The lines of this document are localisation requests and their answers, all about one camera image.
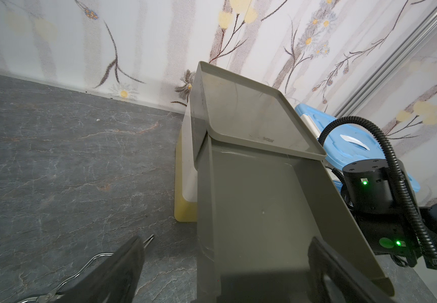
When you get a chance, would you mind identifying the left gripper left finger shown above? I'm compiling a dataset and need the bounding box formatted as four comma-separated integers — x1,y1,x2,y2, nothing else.
57,236,145,302

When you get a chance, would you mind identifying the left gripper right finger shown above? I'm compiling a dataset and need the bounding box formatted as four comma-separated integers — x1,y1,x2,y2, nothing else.
308,237,393,302

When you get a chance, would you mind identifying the olive top drawer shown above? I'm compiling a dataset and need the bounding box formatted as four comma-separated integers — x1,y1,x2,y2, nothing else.
196,136,395,302

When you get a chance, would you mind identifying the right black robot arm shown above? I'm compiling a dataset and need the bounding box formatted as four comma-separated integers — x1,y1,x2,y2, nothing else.
318,116,437,270

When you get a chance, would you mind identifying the blue lidded storage box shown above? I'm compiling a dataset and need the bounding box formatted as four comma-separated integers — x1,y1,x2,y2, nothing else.
295,103,422,194

